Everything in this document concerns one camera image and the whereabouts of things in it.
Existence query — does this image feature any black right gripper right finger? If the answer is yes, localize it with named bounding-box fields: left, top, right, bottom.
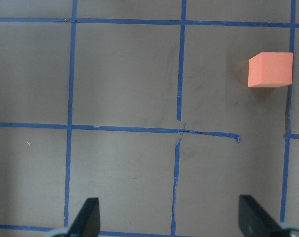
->
left=238, top=195, right=282, bottom=237

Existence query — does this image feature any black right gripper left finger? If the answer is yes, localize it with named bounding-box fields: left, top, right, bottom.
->
left=68, top=197, right=100, bottom=237

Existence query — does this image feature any orange foam block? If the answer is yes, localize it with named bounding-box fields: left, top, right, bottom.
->
left=248, top=52, right=294, bottom=88

